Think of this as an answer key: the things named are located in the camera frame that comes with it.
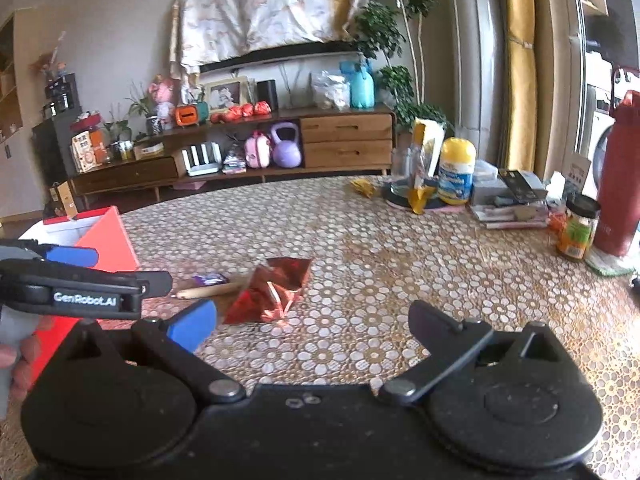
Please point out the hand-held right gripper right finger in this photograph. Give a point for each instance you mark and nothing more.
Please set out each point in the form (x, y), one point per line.
(430, 327)

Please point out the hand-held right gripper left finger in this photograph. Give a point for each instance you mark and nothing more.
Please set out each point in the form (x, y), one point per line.
(192, 325)

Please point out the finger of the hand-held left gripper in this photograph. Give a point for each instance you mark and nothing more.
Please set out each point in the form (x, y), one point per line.
(70, 256)
(85, 287)

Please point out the red and white paper box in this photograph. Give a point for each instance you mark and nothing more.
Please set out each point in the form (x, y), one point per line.
(107, 245)

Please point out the red-brown foil snack packet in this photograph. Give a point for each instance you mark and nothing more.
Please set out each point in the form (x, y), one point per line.
(270, 290)

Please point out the person's left hand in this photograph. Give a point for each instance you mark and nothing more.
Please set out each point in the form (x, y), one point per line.
(30, 365)

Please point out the wooden stick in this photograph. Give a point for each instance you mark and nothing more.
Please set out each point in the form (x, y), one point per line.
(215, 290)

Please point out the purple candy wrapper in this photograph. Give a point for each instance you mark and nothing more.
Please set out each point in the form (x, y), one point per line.
(211, 278)

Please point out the brown carton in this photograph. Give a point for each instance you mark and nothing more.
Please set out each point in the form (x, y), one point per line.
(62, 200)

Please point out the wooden television cabinet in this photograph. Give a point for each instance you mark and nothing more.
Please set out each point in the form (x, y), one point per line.
(125, 177)

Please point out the black side cabinet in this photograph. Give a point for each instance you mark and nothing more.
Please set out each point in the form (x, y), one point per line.
(52, 160)

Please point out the orange and white snack box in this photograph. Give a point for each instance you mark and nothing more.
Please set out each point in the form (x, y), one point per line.
(84, 152)

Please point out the round dark tray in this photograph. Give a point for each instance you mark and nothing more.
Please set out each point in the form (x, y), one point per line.
(395, 201)

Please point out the small cardboard box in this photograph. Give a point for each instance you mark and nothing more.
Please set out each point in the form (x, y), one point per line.
(149, 150)

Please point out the stack of books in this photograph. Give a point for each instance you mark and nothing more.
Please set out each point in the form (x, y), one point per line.
(505, 217)

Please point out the red gift box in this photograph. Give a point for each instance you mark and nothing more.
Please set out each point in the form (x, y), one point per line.
(86, 122)

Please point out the yellow crumpled wrapper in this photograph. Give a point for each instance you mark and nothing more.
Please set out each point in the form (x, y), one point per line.
(362, 187)

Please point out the white bottle with yellow lid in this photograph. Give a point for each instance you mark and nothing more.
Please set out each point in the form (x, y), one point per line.
(457, 172)

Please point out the clear glass jar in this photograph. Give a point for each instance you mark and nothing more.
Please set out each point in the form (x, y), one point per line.
(401, 172)

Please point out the black coffee machine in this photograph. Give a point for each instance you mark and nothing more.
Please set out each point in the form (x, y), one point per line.
(62, 95)

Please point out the white router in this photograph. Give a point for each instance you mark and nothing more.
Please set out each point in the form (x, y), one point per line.
(202, 162)

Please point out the small potted plant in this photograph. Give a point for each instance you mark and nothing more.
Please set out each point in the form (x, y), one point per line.
(145, 110)

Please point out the orange small packet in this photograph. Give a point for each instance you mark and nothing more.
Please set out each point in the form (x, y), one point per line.
(556, 221)

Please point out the clear plastic case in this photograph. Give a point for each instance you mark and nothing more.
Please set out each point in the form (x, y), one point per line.
(485, 170)

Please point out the stack of small cards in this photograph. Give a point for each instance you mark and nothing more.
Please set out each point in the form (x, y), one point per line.
(234, 162)

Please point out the black box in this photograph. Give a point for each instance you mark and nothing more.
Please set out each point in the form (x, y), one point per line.
(520, 184)

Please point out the jar with green label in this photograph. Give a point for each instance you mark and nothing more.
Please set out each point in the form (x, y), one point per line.
(577, 232)

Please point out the yellow and white snack bag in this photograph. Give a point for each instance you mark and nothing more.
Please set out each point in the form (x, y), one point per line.
(425, 150)

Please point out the orange toy box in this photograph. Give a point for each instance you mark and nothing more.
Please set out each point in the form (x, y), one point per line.
(186, 116)

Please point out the pink toy backpack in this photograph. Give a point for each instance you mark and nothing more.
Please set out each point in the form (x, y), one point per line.
(257, 152)

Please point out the pink doll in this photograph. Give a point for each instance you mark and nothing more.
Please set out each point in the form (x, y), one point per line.
(162, 92)

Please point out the green coaster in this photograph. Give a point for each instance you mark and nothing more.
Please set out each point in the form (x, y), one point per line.
(607, 266)

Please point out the white tissue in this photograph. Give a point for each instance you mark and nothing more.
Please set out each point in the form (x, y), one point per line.
(556, 185)

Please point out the dried flower bouquet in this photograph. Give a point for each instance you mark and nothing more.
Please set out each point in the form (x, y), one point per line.
(50, 65)

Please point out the wooden cabinet drawer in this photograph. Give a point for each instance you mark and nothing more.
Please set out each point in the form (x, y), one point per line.
(347, 152)
(345, 127)

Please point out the purple kettlebell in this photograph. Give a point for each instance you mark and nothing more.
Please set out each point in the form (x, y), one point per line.
(286, 150)

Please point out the red round ornament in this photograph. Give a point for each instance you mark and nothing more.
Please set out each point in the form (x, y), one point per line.
(262, 108)
(216, 118)
(231, 114)
(246, 110)

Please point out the white card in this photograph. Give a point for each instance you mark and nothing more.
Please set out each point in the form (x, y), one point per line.
(577, 172)

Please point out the red water bottle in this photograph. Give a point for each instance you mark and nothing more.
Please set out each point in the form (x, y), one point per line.
(617, 190)

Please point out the black speaker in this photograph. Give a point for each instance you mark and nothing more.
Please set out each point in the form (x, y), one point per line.
(266, 94)

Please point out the teal plastic jug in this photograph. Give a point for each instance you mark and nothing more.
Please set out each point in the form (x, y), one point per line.
(362, 87)

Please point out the white washing machine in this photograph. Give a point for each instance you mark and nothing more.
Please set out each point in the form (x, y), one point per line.
(600, 145)

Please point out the clear plastic bag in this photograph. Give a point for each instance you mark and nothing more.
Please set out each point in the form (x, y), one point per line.
(330, 90)

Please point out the grey curtain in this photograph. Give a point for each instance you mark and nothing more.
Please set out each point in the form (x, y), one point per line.
(475, 60)

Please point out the yellow curtain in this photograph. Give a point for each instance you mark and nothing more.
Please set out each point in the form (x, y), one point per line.
(521, 70)

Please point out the black television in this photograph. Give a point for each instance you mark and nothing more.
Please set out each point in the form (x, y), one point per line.
(280, 55)

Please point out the floral cloth cover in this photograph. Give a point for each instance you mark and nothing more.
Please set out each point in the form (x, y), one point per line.
(260, 5)

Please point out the green potted tree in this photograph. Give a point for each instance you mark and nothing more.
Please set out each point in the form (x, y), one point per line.
(400, 0)

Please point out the white photo frame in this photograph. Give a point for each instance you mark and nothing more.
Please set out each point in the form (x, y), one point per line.
(227, 95)

